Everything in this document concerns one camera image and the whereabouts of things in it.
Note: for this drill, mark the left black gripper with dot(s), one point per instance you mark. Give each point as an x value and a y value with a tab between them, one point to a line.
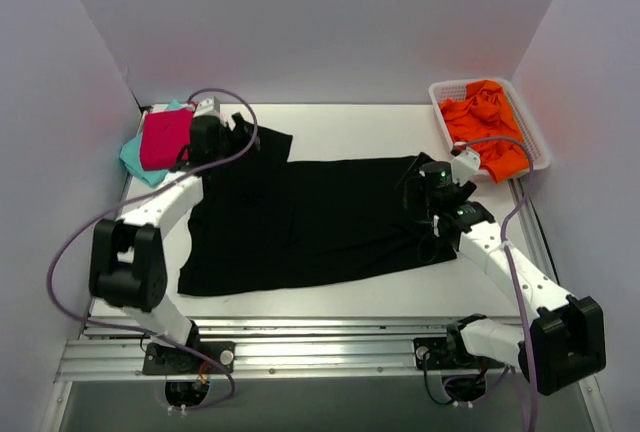
231	131

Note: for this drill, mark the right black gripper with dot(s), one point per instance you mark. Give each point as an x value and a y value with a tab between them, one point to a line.
413	192

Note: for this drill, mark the black t-shirt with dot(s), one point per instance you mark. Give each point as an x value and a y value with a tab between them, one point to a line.
267	223

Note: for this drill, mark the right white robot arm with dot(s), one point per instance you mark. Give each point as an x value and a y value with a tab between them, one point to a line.
561	338

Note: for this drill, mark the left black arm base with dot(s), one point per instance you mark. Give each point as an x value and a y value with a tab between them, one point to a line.
189	375

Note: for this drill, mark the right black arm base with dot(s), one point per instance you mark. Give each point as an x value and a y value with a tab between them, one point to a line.
448	382

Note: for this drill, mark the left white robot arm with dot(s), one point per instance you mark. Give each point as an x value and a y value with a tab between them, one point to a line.
127	266

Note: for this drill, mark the folded pink t-shirt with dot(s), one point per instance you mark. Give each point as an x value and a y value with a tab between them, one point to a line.
164	135

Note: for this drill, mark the folded teal t-shirt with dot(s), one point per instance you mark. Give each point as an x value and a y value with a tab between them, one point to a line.
129	156

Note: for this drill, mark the crumpled orange t-shirt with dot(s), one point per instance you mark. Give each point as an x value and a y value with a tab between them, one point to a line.
485	112

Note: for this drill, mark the white plastic basket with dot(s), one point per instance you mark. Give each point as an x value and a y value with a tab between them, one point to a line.
456	90

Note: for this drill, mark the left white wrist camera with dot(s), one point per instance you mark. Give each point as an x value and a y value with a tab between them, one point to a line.
208	107

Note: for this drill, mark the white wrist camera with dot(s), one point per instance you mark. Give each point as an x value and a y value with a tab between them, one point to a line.
464	166
208	107

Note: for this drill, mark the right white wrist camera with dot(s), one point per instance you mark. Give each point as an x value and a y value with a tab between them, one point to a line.
464	166

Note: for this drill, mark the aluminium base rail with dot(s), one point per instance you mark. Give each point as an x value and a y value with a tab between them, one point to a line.
267	348

